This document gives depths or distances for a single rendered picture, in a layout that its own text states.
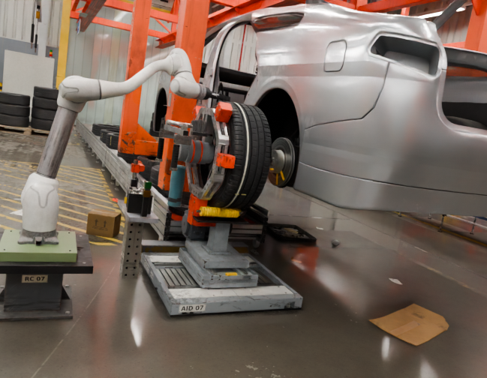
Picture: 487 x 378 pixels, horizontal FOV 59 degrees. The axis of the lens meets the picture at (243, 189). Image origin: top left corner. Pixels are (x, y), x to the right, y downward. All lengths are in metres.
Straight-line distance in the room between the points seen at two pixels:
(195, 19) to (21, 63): 10.66
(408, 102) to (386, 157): 0.25
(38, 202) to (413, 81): 1.80
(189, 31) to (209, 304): 1.74
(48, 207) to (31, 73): 11.26
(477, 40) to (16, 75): 11.39
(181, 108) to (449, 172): 1.72
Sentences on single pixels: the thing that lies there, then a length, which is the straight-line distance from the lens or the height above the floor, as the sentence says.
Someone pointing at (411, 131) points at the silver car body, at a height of 1.15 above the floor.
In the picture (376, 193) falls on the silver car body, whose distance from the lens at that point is 2.06.
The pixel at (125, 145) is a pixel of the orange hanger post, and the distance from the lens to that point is 4.90.
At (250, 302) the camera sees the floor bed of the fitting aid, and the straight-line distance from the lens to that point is 2.56.
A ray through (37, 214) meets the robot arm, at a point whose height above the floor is 0.49.
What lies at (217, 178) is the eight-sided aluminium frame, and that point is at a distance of 2.41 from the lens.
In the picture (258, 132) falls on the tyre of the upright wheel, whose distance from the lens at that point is 2.47.
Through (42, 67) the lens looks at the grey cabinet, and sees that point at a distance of 13.42.
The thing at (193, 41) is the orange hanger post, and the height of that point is 1.54.
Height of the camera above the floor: 1.09
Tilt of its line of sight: 9 degrees down
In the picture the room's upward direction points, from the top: 9 degrees clockwise
